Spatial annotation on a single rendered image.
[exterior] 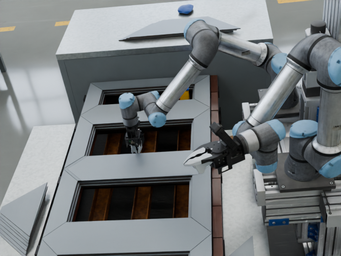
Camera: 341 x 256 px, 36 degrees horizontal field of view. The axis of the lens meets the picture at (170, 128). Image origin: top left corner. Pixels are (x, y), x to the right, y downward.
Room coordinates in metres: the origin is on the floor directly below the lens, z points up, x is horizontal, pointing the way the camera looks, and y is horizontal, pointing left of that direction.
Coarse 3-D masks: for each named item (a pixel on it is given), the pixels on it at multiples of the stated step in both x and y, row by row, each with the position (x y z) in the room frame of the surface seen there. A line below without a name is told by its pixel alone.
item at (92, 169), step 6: (90, 156) 2.05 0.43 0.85; (96, 156) 2.04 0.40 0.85; (102, 156) 2.03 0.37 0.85; (90, 162) 2.00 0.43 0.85; (96, 162) 2.00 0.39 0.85; (90, 168) 1.96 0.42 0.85; (96, 168) 1.95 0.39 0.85; (84, 174) 1.92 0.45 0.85; (90, 174) 1.91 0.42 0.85; (96, 174) 1.91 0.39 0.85; (84, 180) 1.87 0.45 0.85
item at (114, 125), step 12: (192, 84) 2.58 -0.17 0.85; (192, 96) 2.49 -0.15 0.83; (168, 120) 2.26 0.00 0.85; (180, 120) 2.25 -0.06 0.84; (192, 120) 2.24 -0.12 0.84; (192, 132) 2.14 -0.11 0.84; (192, 144) 2.04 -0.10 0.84; (84, 156) 2.05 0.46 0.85; (96, 180) 1.87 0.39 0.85; (108, 180) 1.86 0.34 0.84; (120, 180) 1.85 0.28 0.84; (132, 180) 1.84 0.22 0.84; (144, 180) 1.83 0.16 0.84; (156, 180) 1.82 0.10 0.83; (168, 180) 1.81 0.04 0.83; (180, 180) 1.80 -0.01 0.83; (72, 204) 1.74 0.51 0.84; (72, 216) 1.67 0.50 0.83; (132, 252) 1.40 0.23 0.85; (144, 252) 1.39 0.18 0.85; (156, 252) 1.38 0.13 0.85; (168, 252) 1.37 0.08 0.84; (180, 252) 1.37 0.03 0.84
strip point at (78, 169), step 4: (84, 160) 2.03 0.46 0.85; (76, 164) 2.00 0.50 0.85; (80, 164) 2.00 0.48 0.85; (84, 164) 1.99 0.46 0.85; (68, 168) 1.98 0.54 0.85; (72, 168) 1.98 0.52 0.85; (76, 168) 1.97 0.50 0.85; (80, 168) 1.97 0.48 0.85; (84, 168) 1.96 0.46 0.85; (72, 172) 1.95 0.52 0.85; (76, 172) 1.94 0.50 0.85; (80, 172) 1.94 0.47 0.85; (76, 176) 1.91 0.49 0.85; (80, 176) 1.91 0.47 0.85
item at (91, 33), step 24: (216, 0) 3.24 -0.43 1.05; (240, 0) 3.19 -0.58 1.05; (264, 0) 3.13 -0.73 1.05; (72, 24) 3.18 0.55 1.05; (96, 24) 3.13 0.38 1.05; (120, 24) 3.08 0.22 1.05; (144, 24) 3.03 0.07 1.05; (240, 24) 2.85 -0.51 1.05; (264, 24) 2.81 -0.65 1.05; (72, 48) 2.86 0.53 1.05; (96, 48) 2.81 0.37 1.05; (120, 48) 2.77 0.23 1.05; (144, 48) 2.73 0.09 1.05; (168, 48) 2.71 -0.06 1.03; (192, 48) 2.69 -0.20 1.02
